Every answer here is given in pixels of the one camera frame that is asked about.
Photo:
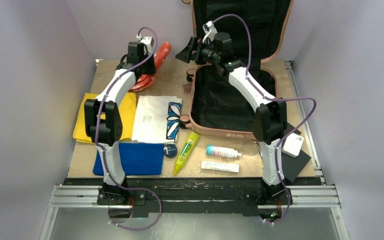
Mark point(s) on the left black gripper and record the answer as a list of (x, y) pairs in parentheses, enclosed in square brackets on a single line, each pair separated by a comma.
[(152, 69)]

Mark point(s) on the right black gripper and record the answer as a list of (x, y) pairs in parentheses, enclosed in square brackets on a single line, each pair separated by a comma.
[(186, 55)]

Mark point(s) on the red white tie-dye cloth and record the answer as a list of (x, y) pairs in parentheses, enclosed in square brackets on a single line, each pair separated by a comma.
[(147, 79)]

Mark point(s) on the white shirt blue flower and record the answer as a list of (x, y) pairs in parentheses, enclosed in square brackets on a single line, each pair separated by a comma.
[(157, 119)]

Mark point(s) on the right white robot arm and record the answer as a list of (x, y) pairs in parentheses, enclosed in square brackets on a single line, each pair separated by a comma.
[(270, 113)]

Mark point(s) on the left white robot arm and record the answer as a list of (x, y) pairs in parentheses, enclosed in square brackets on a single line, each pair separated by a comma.
[(103, 122)]

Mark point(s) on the pink suitcase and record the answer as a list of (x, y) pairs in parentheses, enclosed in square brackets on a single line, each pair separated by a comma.
[(232, 96)]

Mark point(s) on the yellow green tube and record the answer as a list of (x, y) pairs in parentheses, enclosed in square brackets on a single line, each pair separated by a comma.
[(185, 152)]

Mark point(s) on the round dark blue tin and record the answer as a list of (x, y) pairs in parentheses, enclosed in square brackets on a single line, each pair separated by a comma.
[(170, 151)]

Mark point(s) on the blue folded cloth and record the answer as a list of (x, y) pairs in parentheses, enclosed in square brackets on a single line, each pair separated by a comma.
[(141, 159)]

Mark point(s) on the white teal spray bottle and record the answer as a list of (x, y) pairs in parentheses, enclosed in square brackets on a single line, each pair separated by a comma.
[(223, 152)]

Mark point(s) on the white toothpaste box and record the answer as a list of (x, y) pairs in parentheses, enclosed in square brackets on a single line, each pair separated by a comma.
[(220, 166)]

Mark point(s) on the black foam pad upper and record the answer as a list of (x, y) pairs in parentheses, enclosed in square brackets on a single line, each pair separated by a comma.
[(289, 129)]

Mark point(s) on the black foam pad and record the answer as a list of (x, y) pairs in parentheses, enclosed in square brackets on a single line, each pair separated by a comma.
[(289, 129), (292, 166)]

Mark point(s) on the white square device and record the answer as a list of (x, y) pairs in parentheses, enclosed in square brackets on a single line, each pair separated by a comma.
[(292, 145)]

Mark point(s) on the black foam pad lower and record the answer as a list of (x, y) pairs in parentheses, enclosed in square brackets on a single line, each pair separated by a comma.
[(292, 166)]

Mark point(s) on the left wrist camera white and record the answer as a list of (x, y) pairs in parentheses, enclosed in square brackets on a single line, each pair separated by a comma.
[(148, 42)]

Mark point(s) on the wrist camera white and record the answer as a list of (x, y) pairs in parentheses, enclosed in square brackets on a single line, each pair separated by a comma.
[(210, 32), (148, 42)]

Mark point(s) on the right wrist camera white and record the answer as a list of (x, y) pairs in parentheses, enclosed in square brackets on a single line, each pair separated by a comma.
[(210, 32)]

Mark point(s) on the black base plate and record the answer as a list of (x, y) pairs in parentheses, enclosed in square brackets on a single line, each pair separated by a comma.
[(212, 195)]

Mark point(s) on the aluminium rail frame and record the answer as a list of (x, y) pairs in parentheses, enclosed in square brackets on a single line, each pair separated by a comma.
[(316, 215)]

